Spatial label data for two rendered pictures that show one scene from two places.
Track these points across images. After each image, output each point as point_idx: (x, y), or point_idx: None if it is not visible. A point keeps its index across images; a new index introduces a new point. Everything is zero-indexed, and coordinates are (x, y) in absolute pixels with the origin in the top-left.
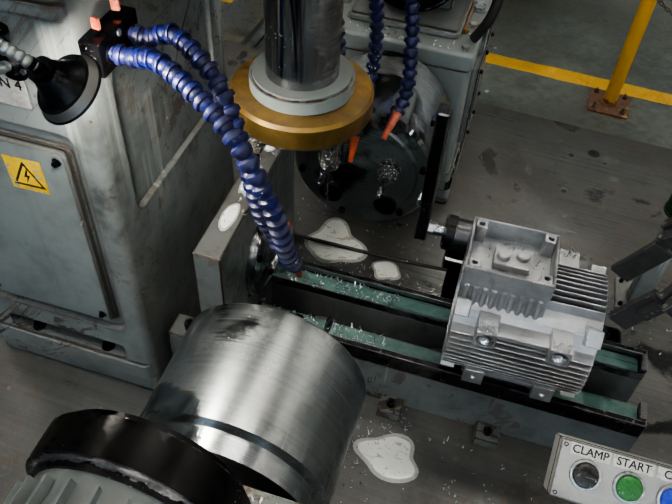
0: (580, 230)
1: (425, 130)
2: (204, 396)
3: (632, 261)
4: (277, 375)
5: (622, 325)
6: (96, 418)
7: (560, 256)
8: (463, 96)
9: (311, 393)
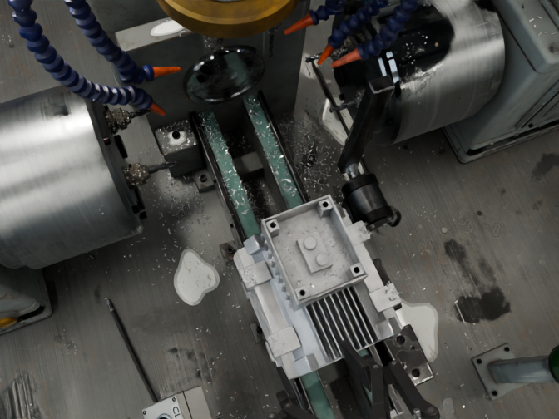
0: (536, 284)
1: (417, 91)
2: None
3: (350, 356)
4: (34, 163)
5: (281, 385)
6: None
7: (383, 288)
8: (522, 91)
9: (49, 195)
